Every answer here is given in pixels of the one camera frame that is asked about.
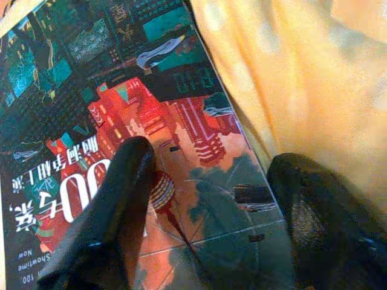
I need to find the book with red green cover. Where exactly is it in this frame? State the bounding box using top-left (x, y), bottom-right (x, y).
top-left (0, 0), bottom-right (296, 290)

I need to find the yellow cartoon print quilt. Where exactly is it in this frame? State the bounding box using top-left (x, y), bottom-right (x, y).
top-left (0, 0), bottom-right (387, 236)

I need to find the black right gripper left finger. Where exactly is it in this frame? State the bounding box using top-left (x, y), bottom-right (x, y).
top-left (37, 135), bottom-right (157, 290)

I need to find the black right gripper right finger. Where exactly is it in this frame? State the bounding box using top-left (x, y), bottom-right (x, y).
top-left (265, 152), bottom-right (387, 290)

